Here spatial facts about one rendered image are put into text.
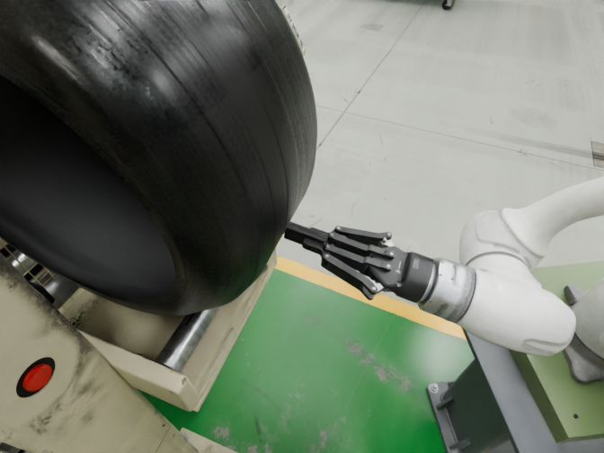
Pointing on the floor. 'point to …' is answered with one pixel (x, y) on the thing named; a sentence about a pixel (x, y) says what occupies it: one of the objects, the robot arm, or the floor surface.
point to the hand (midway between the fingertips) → (306, 236)
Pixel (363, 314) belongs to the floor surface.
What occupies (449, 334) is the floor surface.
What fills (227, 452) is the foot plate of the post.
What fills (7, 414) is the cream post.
